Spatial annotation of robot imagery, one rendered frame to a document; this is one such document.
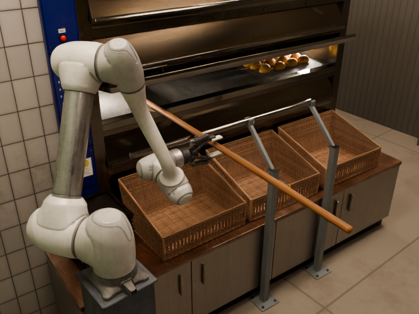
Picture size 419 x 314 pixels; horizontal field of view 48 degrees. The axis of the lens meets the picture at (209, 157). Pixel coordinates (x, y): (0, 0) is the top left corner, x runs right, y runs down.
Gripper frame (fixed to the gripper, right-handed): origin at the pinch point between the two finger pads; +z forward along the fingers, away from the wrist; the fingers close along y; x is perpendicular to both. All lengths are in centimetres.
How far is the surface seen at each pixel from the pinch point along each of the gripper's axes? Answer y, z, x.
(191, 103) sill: 2, 22, -56
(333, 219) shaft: 0, -1, 73
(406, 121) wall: 106, 327, -95
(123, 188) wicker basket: 37, -29, -46
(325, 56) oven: -3, 147, -66
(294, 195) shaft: -1, -1, 53
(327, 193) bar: 55, 83, 4
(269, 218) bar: 55, 35, 4
